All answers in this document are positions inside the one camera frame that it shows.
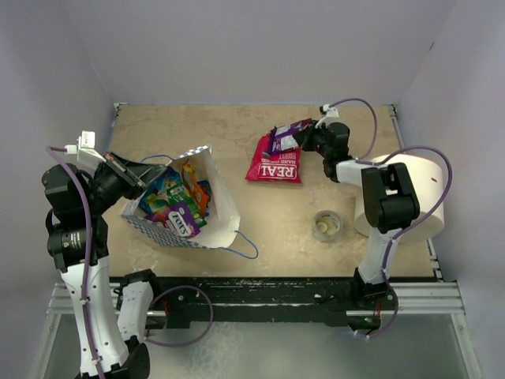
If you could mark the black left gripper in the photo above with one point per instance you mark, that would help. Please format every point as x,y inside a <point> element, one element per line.
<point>147,173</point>

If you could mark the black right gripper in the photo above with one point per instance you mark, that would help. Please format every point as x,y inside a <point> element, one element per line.
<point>303,137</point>

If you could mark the purple chocolate snack packet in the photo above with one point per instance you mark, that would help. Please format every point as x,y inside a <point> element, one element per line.
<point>281,139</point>

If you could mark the red Real chips bag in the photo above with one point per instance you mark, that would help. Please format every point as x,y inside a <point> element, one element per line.
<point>283,167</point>

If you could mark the blue checkered paper bag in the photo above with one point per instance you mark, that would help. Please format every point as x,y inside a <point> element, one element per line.
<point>223,218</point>

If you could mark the purple Fox's candy bag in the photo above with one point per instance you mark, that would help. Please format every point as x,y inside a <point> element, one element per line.
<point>179,219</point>

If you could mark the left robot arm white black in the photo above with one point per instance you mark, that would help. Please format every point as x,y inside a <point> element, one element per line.
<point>111,338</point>

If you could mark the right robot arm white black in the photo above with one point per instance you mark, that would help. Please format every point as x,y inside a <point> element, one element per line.
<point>389,199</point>

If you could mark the blue colourful snack bag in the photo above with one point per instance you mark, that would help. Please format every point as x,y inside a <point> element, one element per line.
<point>156,197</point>

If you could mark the green snack pack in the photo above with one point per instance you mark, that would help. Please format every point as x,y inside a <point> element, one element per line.
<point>179,193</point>

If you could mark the orange snack box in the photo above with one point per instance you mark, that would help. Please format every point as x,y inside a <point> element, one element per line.
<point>190,180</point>

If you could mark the clear tape roll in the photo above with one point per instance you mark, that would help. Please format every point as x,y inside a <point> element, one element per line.
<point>326,226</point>

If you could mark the white cylindrical paper lamp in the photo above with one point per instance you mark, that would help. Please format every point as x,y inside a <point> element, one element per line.
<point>427,179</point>

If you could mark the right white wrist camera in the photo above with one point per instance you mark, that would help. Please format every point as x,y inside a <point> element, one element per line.
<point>329,114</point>

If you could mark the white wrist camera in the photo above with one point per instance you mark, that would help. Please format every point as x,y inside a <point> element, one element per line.
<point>329,114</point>
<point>84,150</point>

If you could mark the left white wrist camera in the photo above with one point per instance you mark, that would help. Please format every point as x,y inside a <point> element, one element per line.
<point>84,150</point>

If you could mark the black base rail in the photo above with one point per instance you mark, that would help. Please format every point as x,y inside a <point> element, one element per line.
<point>332,301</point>

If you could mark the aluminium frame rails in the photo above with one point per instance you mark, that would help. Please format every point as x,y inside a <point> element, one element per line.
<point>407,297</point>

